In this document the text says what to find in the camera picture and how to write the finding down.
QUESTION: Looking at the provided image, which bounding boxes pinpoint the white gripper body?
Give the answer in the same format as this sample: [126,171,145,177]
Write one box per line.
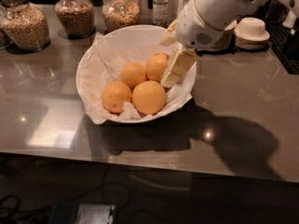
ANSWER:
[176,0,231,49]

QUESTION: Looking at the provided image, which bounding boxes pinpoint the glass jar far left edge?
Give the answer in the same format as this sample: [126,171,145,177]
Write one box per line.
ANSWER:
[0,7,12,49]

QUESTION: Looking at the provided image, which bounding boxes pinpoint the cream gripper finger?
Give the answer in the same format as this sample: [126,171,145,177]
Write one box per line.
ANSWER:
[160,21,177,47]
[161,47,196,88]

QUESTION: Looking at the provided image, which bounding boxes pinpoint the grey box under table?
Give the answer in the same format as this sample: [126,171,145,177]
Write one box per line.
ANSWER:
[48,202,119,224]

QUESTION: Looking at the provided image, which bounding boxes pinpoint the glass jar of cereal middle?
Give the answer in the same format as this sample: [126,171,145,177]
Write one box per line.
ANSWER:
[54,0,95,38]

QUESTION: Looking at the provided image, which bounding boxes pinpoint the orange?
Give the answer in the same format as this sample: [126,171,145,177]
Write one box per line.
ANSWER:
[101,81,132,113]
[146,53,169,82]
[132,81,166,115]
[120,63,147,90]

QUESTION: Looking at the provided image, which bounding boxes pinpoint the black rubber mat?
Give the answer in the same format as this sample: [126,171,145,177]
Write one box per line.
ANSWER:
[267,23,299,75]

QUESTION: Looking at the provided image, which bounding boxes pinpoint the tall stack paper plates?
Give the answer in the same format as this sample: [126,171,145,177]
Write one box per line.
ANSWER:
[207,21,237,51]

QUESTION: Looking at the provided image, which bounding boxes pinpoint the black cable on floor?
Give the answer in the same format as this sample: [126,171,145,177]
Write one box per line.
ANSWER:
[0,163,132,224]

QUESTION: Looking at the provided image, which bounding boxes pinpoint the glass jar of cereal right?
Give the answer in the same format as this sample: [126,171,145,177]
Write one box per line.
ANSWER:
[102,0,140,32]

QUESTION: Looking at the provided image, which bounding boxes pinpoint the white bowl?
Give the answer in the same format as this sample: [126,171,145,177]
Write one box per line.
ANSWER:
[75,24,198,124]

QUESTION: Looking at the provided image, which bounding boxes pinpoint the white paper liner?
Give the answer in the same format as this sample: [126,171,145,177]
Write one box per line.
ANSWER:
[77,32,193,125]

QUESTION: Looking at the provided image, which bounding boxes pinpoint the glass jar of cereal left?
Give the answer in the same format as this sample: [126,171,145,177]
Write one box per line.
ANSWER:
[1,0,50,51]

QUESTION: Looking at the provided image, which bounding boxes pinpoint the glass jar of cereal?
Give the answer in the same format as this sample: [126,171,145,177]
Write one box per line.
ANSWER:
[1,0,50,51]
[102,0,140,32]
[54,0,95,38]

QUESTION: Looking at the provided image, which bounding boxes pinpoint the clear glass bottle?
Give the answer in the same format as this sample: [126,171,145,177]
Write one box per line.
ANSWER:
[152,0,168,27]

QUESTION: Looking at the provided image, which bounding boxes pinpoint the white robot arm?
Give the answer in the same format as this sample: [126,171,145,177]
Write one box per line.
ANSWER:
[161,0,299,88]

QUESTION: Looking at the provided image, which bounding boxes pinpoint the small stack paper bowls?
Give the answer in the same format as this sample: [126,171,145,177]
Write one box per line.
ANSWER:
[234,17,270,49]

